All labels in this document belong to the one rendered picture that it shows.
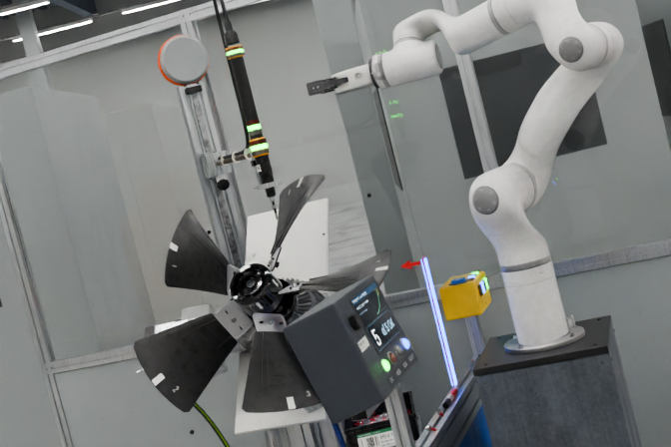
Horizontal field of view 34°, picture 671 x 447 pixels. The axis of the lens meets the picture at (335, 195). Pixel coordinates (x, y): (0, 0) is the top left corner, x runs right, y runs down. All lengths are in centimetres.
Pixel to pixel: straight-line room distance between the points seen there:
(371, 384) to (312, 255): 124
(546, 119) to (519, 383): 59
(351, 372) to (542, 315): 76
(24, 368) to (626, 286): 264
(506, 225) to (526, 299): 18
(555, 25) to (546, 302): 63
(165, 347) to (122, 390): 108
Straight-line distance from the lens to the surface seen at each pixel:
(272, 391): 263
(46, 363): 402
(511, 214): 245
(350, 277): 268
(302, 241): 312
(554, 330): 255
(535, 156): 250
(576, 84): 245
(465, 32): 251
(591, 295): 335
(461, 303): 290
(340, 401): 190
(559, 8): 240
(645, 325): 336
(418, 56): 258
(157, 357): 284
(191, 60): 345
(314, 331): 188
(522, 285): 253
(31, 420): 491
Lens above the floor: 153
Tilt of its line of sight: 3 degrees down
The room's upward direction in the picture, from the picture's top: 14 degrees counter-clockwise
